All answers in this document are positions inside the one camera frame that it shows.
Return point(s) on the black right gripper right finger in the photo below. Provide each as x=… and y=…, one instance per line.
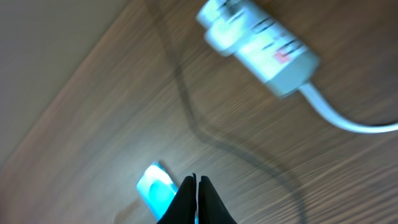
x=211, y=209

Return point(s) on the white power strip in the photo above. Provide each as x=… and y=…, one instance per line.
x=277, y=58

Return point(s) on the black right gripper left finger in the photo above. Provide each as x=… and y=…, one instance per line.
x=183, y=207

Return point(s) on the smartphone with teal screen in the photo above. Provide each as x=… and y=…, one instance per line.
x=158, y=187

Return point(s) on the white USB charger plug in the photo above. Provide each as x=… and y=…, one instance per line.
x=226, y=37

